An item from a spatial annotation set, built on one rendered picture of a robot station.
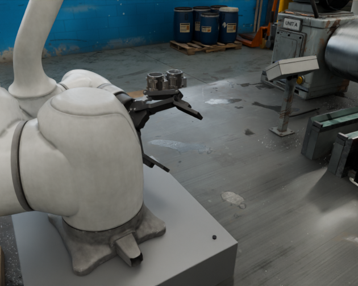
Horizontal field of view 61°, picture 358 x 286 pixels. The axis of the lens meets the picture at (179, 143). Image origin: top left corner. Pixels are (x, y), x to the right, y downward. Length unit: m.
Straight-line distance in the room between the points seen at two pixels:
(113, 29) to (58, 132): 5.90
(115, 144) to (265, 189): 0.54
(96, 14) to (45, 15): 5.48
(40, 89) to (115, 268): 0.41
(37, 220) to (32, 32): 0.38
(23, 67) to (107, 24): 5.57
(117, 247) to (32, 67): 0.42
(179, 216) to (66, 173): 0.27
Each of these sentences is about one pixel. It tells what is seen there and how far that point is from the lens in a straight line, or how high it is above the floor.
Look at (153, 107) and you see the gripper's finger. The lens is 0.71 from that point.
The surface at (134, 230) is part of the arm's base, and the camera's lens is 0.57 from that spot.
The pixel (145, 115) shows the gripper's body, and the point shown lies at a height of 1.04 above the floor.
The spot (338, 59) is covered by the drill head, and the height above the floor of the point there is 1.02.
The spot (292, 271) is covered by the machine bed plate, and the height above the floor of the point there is 0.80.
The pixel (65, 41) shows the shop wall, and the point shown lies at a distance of 6.10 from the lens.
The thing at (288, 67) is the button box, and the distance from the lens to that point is 1.09.
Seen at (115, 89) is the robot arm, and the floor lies 1.08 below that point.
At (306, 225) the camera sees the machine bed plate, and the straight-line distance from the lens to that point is 0.82.
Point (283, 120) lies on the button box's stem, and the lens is 1.19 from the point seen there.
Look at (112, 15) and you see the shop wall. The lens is 6.29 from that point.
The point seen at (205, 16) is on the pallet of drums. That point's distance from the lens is 5.95.
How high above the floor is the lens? 1.34
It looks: 30 degrees down
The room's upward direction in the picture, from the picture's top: straight up
